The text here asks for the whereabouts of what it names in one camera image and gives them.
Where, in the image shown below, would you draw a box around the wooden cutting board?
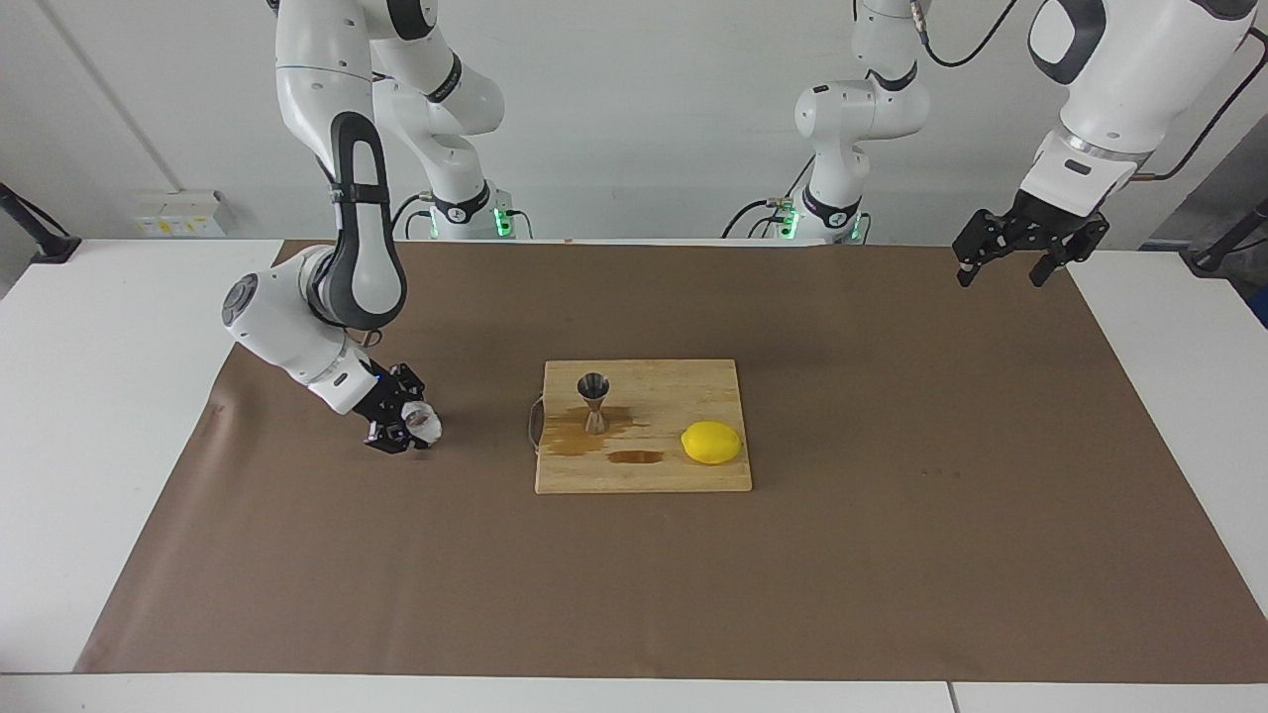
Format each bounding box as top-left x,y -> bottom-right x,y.
526,358 -> 754,494

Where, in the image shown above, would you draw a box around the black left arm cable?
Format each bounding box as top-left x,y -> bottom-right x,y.
916,0 -> 1268,183

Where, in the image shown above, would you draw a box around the brown paper table mat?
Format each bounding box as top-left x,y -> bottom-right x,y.
74,238 -> 1268,684

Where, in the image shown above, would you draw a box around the black clamp stand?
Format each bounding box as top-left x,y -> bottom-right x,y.
0,181 -> 82,264
1189,198 -> 1268,276

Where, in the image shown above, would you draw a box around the white wall socket box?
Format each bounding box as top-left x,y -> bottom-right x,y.
132,190 -> 234,239

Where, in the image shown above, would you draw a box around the steel double jigger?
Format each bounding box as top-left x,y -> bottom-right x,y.
578,372 -> 611,436

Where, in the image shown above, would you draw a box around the small clear glass cup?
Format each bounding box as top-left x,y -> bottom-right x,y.
401,399 -> 444,447

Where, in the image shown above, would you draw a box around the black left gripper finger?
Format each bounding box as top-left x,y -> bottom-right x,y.
953,210 -> 1016,288
1030,238 -> 1083,288

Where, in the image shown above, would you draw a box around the black base cable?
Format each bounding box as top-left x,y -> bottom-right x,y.
384,191 -> 437,242
721,198 -> 795,242

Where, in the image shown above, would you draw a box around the yellow lemon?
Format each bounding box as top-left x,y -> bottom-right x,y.
681,420 -> 744,465

